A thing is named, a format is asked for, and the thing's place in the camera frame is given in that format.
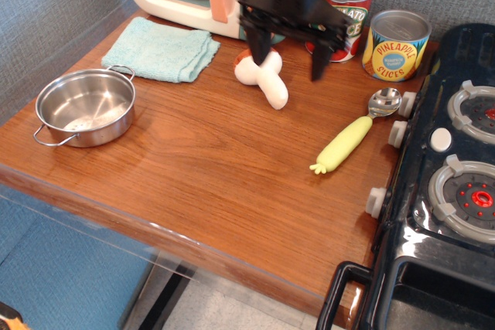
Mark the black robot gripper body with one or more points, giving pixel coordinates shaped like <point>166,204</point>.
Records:
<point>308,20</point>

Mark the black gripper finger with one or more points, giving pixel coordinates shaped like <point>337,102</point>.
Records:
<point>321,55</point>
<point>259,42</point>

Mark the pineapple slices toy can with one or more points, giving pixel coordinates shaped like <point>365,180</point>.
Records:
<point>396,42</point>

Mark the tomato sauce toy can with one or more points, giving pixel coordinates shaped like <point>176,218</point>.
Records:
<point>358,11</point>

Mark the light blue folded cloth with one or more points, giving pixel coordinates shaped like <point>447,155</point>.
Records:
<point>163,53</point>

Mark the spoon with yellow-green handle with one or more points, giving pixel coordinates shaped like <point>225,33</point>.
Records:
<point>383,103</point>

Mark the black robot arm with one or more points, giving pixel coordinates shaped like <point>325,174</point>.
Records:
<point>313,21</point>

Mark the black toy stove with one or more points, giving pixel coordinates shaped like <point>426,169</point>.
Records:
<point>433,264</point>

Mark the small steel pot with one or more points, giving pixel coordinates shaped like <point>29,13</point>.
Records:
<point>86,108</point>

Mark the white plush mushroom toy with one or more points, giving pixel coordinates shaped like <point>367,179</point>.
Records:
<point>266,76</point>

